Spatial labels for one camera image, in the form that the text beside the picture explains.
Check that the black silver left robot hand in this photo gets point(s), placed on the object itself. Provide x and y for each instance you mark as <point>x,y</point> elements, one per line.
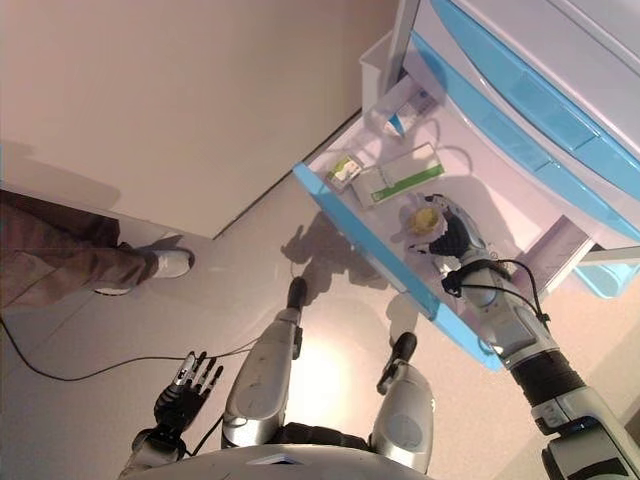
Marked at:
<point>180,400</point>

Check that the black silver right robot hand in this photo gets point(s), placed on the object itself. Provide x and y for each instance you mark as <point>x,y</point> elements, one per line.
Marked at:
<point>457,235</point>

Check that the clear bottle of yellow capsules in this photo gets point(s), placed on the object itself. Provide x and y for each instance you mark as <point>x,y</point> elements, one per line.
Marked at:
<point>422,220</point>

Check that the blue front cart drawer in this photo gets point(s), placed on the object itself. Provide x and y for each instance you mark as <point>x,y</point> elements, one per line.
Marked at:
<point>505,132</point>
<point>545,95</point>
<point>370,250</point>

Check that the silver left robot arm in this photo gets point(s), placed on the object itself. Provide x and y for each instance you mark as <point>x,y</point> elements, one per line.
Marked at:
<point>150,450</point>

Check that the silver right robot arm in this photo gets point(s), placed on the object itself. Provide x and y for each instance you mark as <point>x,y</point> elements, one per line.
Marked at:
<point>510,320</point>

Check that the green striped white medicine box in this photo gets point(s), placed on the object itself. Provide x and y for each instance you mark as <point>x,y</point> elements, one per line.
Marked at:
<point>415,167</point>

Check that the white green medicine packet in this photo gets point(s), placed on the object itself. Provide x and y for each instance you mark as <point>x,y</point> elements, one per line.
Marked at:
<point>370,190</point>

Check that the small green white medicine box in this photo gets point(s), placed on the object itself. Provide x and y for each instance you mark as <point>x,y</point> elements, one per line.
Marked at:
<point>344,171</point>

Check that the blue white medicine box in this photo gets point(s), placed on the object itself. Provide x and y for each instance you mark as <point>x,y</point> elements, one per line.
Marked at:
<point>405,107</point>

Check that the silver left robot leg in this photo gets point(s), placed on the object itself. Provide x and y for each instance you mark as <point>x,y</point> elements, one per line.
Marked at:
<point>260,380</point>

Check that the silver robot leg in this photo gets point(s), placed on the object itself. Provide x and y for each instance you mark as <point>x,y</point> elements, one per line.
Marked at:
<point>260,380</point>
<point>405,425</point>

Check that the grey robot torso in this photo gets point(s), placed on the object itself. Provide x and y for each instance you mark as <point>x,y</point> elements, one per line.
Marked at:
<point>300,467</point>

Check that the white side box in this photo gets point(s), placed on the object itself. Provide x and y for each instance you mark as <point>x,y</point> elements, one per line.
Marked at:
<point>372,75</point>

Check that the person in brown trousers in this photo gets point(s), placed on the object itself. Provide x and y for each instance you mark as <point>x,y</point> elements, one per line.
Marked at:
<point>60,250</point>

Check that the silver right robot leg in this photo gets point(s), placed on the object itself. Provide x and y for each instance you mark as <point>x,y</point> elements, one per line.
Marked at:
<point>405,425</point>

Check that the white medical cart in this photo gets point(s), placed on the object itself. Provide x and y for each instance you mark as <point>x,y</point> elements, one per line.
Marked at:
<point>550,30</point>

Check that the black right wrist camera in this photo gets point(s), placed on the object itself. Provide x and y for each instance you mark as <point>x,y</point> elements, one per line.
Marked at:
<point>454,282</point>

